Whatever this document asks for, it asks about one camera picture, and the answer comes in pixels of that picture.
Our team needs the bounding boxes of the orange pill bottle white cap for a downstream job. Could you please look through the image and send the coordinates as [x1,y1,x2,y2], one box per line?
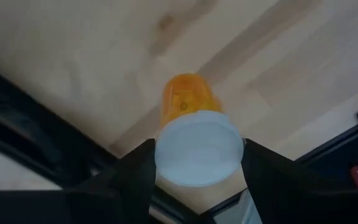
[154,73,245,187]

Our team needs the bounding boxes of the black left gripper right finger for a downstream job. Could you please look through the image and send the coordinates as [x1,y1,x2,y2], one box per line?
[241,139,358,224]

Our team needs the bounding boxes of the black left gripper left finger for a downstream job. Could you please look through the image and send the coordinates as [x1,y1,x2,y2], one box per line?
[73,139,157,224]

